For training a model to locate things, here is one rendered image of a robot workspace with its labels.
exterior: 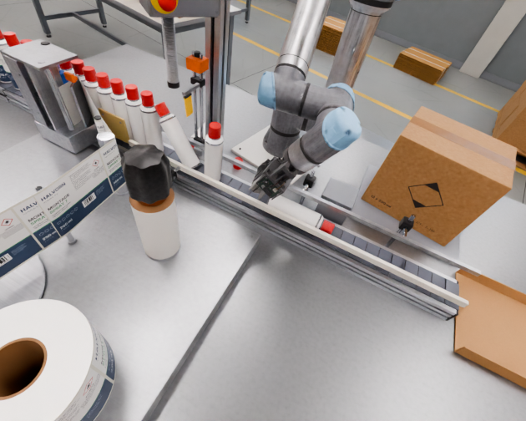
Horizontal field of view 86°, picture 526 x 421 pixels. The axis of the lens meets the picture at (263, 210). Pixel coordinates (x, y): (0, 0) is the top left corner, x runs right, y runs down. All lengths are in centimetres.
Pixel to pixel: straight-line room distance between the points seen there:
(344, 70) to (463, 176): 45
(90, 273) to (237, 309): 35
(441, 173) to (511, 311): 45
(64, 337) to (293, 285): 51
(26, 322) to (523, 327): 115
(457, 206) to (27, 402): 101
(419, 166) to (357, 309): 44
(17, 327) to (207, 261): 37
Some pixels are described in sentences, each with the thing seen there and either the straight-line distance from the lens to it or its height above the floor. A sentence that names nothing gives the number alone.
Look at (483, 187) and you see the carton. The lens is 95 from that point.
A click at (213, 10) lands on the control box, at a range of 83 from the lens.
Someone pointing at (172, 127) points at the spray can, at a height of 102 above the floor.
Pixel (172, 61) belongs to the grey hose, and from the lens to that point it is 93.
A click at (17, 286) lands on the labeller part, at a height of 89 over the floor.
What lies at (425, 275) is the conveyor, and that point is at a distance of 93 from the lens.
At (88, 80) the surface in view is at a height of 106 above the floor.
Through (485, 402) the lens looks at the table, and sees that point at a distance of 94.
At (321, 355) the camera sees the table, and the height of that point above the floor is 83.
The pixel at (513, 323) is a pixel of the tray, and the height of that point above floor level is 83.
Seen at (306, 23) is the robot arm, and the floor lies 133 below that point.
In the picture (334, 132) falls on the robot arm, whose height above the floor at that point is 123.
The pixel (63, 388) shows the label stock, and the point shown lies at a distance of 54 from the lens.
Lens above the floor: 152
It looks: 49 degrees down
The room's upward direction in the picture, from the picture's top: 13 degrees clockwise
